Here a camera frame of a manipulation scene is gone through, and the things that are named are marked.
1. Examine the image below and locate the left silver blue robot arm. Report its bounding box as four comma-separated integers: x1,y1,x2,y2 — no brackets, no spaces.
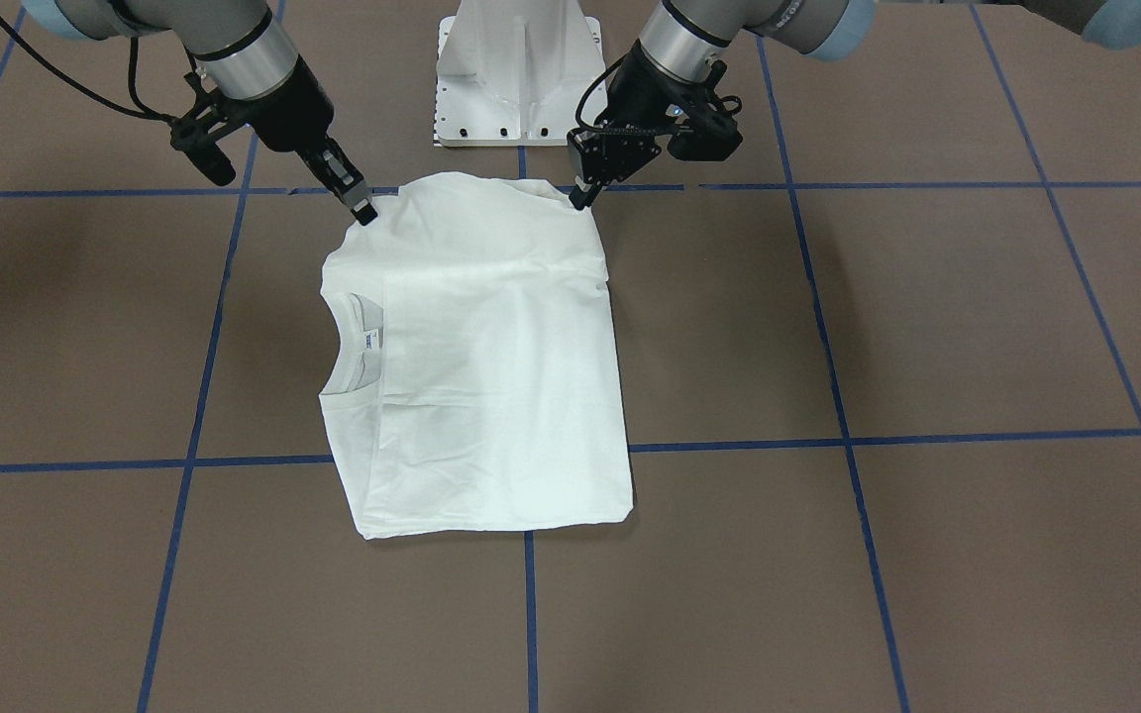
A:
567,1,879,209

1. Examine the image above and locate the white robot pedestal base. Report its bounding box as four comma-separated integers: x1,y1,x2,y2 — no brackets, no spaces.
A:
432,1,606,148

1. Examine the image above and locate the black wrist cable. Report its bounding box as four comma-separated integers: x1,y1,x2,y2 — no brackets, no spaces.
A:
575,54,636,135
0,0,205,125

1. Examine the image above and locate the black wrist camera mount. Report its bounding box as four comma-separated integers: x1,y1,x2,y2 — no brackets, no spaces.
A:
667,91,743,162
170,68,258,188

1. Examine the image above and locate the white long-sleeve printed shirt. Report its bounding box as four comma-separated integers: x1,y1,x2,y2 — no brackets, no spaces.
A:
319,172,634,541

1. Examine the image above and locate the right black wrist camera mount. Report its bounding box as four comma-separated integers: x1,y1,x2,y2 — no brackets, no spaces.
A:
170,68,258,188

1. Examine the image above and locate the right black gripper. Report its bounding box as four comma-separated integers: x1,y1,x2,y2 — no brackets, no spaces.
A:
249,59,377,226

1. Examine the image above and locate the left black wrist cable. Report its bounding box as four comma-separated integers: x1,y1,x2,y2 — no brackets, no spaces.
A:
575,54,636,135

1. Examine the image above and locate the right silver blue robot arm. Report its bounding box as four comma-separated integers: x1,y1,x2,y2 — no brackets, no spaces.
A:
22,1,377,225

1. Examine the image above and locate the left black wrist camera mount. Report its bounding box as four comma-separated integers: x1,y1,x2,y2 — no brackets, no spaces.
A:
667,91,743,162

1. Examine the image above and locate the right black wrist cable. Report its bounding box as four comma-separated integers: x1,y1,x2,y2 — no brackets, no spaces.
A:
0,0,205,125

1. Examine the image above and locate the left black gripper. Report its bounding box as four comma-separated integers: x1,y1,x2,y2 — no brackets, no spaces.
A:
568,44,720,211

